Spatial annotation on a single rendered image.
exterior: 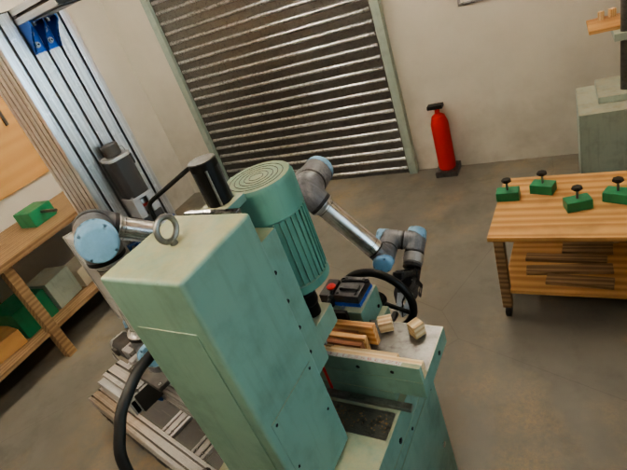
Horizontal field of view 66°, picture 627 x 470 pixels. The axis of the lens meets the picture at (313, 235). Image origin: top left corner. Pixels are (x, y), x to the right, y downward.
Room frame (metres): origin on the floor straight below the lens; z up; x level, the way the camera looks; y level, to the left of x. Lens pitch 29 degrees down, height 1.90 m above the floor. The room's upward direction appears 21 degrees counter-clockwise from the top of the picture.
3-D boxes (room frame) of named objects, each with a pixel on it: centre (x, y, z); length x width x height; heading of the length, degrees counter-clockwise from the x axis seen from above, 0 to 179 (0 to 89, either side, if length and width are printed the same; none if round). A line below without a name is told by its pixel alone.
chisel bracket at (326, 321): (1.06, 0.09, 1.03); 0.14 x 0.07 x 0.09; 143
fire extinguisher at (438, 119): (3.61, -1.26, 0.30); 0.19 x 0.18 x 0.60; 146
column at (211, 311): (0.84, 0.25, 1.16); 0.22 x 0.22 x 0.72; 53
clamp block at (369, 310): (1.23, -0.04, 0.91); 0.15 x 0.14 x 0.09; 53
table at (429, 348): (1.16, 0.02, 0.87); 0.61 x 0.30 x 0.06; 53
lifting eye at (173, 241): (0.84, 0.25, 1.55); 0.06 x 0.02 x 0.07; 143
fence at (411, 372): (1.04, 0.10, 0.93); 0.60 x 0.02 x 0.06; 53
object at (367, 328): (1.12, 0.02, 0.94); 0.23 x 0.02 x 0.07; 53
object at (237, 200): (0.96, 0.16, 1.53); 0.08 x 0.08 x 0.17; 53
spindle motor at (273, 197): (1.07, 0.08, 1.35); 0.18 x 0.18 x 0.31
